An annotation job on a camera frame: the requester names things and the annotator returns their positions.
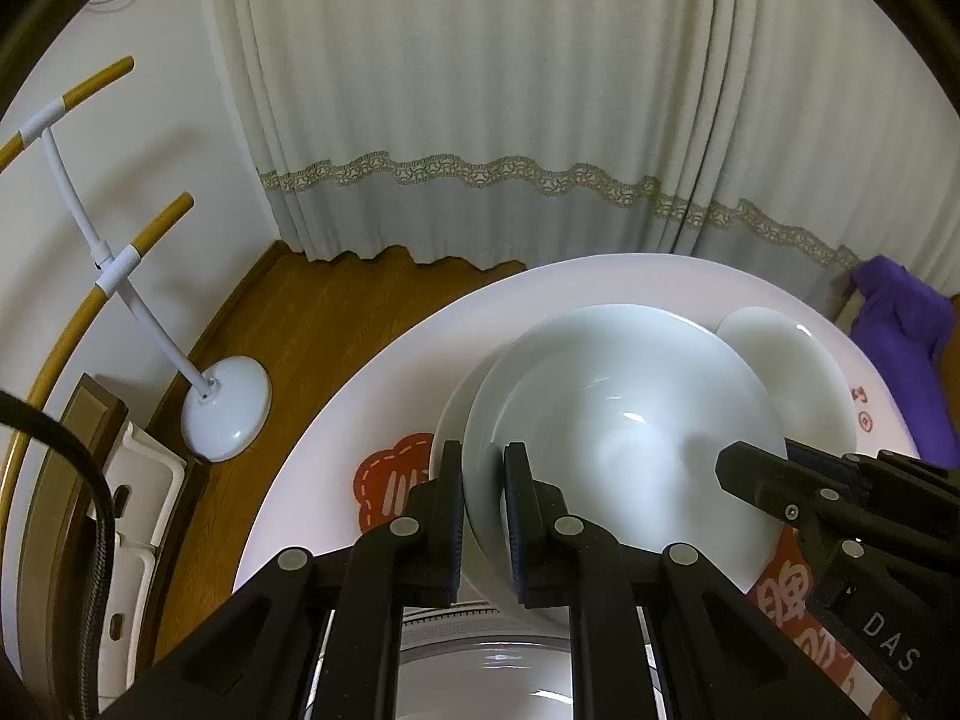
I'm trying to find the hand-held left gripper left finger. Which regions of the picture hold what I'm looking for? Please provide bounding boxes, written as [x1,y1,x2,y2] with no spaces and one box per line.
[97,439,466,720]

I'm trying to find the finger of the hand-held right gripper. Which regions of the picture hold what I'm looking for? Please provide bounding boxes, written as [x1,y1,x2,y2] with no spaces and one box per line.
[784,439,960,533]
[716,442,875,601]

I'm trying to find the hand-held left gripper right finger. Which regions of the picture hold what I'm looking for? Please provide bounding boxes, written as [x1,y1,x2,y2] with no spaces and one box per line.
[501,442,863,720]

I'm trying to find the white bowl grey band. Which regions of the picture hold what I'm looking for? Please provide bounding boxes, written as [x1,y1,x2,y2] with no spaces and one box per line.
[431,364,578,627]
[718,305,857,458]
[461,304,788,627]

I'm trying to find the large plate grey patterned rim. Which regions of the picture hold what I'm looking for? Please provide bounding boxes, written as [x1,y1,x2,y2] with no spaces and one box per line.
[319,600,665,720]

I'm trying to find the purple cloth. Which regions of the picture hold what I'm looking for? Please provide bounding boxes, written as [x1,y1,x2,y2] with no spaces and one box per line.
[847,255,953,466]

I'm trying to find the white barre stand wooden rails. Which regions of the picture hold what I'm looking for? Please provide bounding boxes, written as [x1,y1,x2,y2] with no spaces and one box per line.
[0,55,272,541]

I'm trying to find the round white printed table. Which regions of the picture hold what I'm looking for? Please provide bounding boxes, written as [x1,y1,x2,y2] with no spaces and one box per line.
[232,251,960,720]

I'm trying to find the white storage box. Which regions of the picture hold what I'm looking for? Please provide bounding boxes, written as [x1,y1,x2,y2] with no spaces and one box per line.
[86,420,188,548]
[97,532,162,698]

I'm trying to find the cream curtain lace trim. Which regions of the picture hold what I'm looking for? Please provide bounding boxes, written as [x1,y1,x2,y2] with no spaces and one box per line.
[191,0,960,301]

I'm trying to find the black cable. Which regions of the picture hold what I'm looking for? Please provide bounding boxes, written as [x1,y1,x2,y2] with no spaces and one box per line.
[0,388,121,720]

